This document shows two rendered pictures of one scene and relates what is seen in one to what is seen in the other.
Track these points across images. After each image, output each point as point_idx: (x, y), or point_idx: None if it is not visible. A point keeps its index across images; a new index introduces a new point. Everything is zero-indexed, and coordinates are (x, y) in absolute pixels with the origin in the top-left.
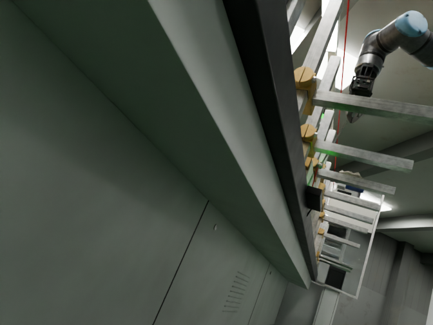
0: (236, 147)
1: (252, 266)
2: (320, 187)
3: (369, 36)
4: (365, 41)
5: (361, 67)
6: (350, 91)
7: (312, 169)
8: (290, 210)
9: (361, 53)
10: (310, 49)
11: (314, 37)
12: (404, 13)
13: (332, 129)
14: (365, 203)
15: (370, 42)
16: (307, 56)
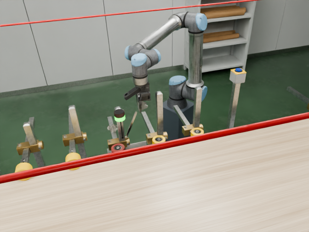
0: None
1: None
2: (43, 144)
3: (146, 62)
4: (145, 66)
5: (149, 85)
6: (141, 98)
7: (137, 143)
8: None
9: (145, 74)
10: (199, 116)
11: (200, 111)
12: (160, 55)
13: (74, 106)
14: (33, 124)
15: (147, 67)
16: (199, 119)
